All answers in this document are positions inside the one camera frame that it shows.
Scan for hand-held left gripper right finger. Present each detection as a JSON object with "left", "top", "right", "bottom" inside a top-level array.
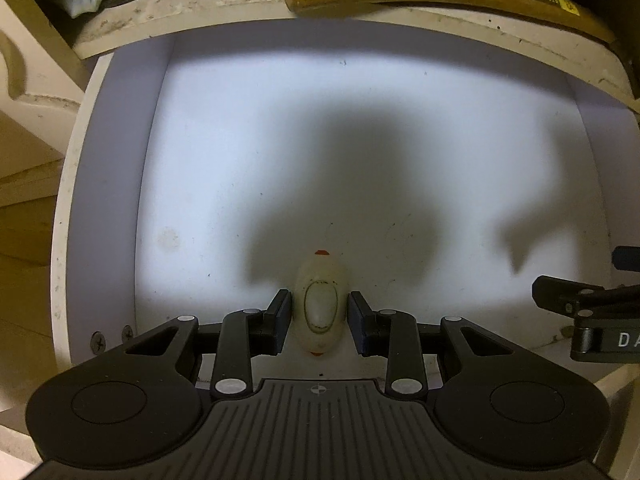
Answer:
[{"left": 348, "top": 290, "right": 507, "bottom": 402}]

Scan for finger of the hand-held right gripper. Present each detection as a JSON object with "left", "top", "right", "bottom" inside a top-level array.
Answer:
[{"left": 531, "top": 246, "right": 640, "bottom": 317}]

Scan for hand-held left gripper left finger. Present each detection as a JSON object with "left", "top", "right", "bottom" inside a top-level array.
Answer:
[{"left": 123, "top": 289, "right": 293, "bottom": 401}]

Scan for cream oval toy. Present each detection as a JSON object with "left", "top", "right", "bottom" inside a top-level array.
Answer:
[{"left": 293, "top": 248, "right": 349, "bottom": 359}]

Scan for white drawer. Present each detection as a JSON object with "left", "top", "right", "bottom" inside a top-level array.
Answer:
[{"left": 50, "top": 22, "right": 640, "bottom": 396}]

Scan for cream cabinet frame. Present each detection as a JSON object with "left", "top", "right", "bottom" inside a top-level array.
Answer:
[{"left": 0, "top": 0, "right": 101, "bottom": 271}]

